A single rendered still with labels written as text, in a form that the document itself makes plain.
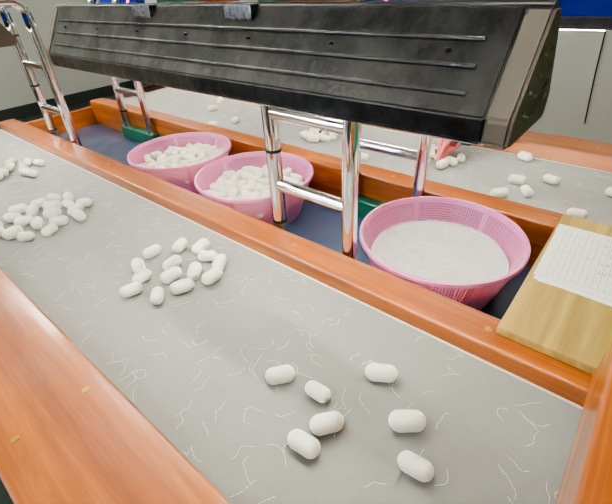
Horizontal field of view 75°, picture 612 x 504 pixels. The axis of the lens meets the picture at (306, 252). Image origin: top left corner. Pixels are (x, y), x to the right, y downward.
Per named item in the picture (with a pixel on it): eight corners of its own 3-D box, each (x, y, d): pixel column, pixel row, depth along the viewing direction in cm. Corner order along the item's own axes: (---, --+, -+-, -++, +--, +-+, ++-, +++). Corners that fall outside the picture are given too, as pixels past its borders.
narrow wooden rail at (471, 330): (28, 148, 146) (14, 117, 139) (618, 441, 47) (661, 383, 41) (11, 153, 142) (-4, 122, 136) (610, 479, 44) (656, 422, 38)
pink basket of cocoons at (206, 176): (234, 181, 109) (229, 147, 103) (328, 190, 101) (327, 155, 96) (180, 231, 88) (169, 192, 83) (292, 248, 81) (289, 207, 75)
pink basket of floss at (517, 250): (348, 242, 82) (349, 200, 76) (477, 233, 82) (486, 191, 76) (372, 339, 60) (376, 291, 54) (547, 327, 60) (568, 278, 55)
